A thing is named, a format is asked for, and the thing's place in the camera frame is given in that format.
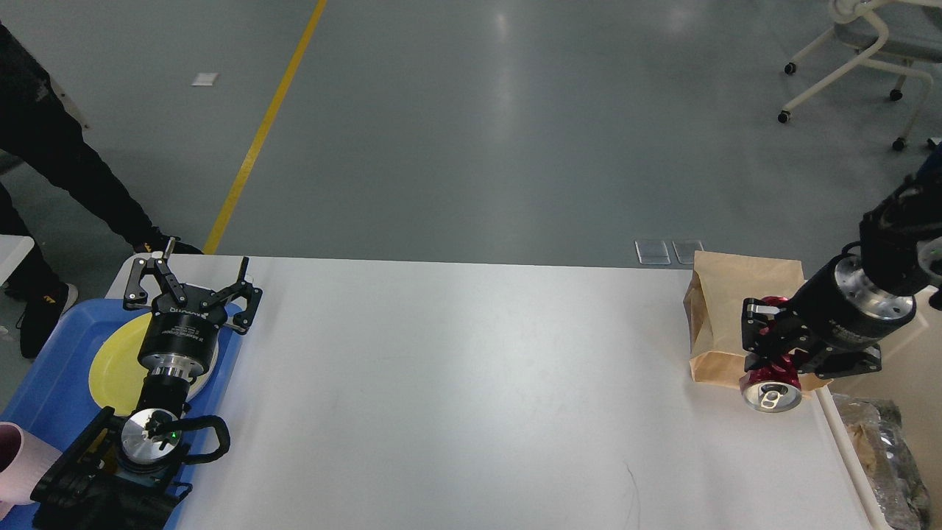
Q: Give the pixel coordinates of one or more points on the beige plastic bin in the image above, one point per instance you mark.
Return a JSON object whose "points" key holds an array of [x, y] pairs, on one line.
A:
{"points": [[911, 378]]}

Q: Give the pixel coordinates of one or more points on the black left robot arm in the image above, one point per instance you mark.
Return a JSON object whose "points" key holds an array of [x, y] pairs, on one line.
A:
{"points": [[82, 491]]}

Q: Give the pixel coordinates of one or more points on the white office chair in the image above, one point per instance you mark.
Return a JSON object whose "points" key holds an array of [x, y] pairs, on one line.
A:
{"points": [[890, 36]]}

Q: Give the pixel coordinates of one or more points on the blue plastic tray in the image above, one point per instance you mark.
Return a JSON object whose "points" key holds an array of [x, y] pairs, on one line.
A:
{"points": [[54, 402]]}

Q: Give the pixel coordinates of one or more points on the pink plate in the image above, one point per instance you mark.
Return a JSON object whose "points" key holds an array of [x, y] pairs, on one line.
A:
{"points": [[198, 382]]}

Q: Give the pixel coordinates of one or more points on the white floor tag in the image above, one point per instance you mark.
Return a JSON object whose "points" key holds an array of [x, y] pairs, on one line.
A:
{"points": [[205, 79]]}

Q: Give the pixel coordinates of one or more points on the foil bag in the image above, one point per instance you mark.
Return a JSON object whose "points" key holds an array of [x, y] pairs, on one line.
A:
{"points": [[901, 494]]}

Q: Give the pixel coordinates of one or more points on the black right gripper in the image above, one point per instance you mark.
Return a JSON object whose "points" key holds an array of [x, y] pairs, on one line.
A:
{"points": [[842, 307]]}

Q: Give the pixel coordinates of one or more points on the small brown paper bag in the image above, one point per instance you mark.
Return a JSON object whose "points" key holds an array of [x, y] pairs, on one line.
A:
{"points": [[714, 304]]}

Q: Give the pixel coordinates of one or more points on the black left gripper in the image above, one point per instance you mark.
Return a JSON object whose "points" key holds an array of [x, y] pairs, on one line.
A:
{"points": [[181, 342]]}

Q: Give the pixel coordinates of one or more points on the yellow plastic plate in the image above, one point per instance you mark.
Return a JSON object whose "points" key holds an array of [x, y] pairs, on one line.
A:
{"points": [[116, 377]]}

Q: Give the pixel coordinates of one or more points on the person at right edge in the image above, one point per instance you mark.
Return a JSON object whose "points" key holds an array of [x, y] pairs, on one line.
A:
{"points": [[932, 164]]}

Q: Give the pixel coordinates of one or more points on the person in black clothes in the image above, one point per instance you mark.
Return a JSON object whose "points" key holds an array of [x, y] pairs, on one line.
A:
{"points": [[37, 128]]}

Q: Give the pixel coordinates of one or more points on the white side table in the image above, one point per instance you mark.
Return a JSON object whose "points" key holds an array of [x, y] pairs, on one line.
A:
{"points": [[14, 250]]}

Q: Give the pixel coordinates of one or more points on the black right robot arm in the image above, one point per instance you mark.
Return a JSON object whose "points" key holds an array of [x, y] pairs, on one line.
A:
{"points": [[899, 240]]}

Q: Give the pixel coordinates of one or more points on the brown paper ball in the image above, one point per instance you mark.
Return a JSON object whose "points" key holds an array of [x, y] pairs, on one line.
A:
{"points": [[869, 450]]}

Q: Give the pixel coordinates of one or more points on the pink ribbed cup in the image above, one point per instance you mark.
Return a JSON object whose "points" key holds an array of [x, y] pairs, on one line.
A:
{"points": [[25, 459]]}

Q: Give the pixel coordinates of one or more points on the clear floor plate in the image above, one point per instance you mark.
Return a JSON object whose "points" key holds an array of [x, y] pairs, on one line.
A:
{"points": [[652, 252], [685, 250]]}

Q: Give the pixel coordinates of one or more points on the clear floor plate left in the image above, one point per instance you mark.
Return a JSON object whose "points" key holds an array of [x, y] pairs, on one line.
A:
{"points": [[652, 252]]}

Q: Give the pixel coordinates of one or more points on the red foil wrapper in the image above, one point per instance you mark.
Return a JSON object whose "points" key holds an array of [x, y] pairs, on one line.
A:
{"points": [[771, 390]]}

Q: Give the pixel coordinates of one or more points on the dark green mug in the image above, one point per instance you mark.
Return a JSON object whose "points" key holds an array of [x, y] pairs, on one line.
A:
{"points": [[155, 479]]}

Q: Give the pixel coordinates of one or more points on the clear floor plate right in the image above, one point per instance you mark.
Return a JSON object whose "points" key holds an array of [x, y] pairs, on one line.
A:
{"points": [[685, 250]]}

